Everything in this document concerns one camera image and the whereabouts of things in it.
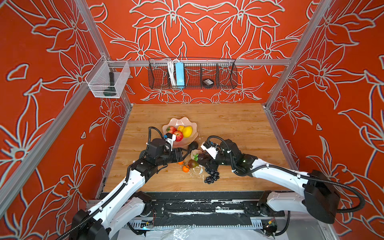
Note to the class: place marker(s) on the black wire wall basket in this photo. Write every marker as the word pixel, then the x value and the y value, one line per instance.
pixel 162 73

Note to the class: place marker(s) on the light blue box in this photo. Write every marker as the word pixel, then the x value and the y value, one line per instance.
pixel 180 76

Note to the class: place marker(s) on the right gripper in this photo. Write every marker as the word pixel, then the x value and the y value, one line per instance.
pixel 210 162

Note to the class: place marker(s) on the beige garlic bulb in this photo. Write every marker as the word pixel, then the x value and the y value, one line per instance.
pixel 194 152

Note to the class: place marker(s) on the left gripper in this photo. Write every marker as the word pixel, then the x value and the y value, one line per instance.
pixel 179 155

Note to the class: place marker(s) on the dark purple mangosteen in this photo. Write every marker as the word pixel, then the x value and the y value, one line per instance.
pixel 199 157

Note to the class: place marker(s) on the green red fig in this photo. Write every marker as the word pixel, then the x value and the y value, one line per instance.
pixel 192 164

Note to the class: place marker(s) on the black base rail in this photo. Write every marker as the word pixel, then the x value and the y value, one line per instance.
pixel 239 210

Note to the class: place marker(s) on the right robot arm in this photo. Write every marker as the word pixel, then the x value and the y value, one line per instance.
pixel 311 193

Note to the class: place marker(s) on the clear plastic wall bin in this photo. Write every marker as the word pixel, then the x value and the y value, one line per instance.
pixel 98 78

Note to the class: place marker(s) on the pink scalloped fruit bowl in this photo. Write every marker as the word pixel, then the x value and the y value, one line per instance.
pixel 182 122

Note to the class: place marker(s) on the dark grape bunch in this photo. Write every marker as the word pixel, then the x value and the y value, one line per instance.
pixel 212 177

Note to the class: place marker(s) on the dark green brush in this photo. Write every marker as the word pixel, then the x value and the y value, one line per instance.
pixel 111 90

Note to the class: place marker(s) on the red strawberry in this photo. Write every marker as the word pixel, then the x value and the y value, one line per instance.
pixel 171 129

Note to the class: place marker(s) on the small orange tangerine lower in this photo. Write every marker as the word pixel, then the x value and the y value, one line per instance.
pixel 186 169

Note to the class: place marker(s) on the dark avocado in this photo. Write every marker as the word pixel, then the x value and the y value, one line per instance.
pixel 193 146

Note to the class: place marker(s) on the large yellow lemon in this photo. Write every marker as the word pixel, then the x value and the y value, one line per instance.
pixel 187 131

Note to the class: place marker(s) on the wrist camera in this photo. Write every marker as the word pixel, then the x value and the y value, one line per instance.
pixel 170 139
pixel 210 148

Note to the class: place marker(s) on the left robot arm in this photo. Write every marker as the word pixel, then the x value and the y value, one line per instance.
pixel 123 203

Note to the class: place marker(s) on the red apple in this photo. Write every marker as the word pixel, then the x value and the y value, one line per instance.
pixel 179 136

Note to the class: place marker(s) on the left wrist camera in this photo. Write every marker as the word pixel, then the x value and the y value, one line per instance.
pixel 170 139

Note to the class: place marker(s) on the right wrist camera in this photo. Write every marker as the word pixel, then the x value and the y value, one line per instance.
pixel 210 148

